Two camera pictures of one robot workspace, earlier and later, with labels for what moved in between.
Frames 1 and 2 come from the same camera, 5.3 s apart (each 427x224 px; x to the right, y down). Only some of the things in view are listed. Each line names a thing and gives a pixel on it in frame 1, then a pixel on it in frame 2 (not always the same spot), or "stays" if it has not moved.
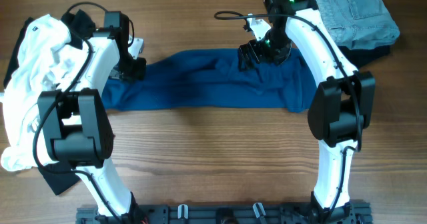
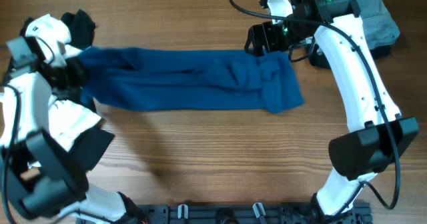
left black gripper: [137, 74] → [75, 65]
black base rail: [225, 215] stays
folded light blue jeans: [356, 15] stays
